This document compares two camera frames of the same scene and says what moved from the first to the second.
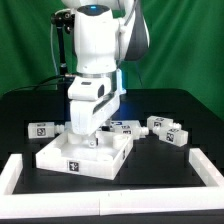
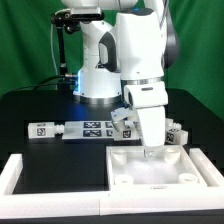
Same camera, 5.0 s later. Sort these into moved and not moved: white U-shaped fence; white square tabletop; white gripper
Moved: white square tabletop; white gripper
Not moved: white U-shaped fence
